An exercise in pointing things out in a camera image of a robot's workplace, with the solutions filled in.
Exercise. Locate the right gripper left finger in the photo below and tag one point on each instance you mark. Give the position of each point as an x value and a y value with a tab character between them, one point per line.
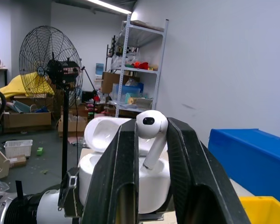
112	182

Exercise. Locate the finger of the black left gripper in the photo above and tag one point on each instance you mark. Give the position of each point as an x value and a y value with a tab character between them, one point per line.
169	203

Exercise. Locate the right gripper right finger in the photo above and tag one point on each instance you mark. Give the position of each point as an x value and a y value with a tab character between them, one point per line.
200	186

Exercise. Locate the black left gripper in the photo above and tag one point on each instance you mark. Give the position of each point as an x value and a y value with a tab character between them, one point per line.
71	200

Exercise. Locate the white earbud charging case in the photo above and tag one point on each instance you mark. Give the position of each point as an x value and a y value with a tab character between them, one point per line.
151	189

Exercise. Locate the white earbud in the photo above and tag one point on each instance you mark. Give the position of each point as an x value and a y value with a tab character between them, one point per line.
151	130

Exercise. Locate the blue plastic bin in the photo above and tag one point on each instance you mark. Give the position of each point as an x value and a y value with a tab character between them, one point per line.
249	158

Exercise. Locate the yellow plastic bin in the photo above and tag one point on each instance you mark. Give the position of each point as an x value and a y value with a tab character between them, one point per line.
268	211

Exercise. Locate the green block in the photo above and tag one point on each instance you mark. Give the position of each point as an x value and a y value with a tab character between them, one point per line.
40	151

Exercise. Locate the flat brown parcel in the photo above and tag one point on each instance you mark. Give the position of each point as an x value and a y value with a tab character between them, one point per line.
18	161

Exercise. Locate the small open cardboard box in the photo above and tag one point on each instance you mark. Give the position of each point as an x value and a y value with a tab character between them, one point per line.
72	128

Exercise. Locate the white plastic basket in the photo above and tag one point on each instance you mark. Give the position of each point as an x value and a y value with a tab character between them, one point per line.
18	148

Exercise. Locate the wide cardboard box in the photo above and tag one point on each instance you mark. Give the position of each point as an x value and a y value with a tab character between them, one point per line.
25	121

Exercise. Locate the translucent blue storage box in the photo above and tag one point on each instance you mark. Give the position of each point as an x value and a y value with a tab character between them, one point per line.
130	91

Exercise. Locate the black stand with red clamp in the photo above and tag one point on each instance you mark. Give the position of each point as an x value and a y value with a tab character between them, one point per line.
93	91

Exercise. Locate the cardboard box on shelf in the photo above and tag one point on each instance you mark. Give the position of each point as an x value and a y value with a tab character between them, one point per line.
109	81

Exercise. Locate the yellow foam sheet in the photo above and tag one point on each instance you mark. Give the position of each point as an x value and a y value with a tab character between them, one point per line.
14	87

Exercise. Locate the white metal shelf rack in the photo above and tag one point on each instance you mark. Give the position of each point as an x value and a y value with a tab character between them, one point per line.
141	35

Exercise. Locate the ceiling strip light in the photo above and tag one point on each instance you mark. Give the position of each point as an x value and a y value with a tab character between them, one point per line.
109	5

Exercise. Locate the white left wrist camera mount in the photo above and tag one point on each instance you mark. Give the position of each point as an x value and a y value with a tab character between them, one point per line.
47	207

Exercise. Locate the black pedestal fan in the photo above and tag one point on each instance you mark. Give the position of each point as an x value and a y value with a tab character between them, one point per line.
50	70

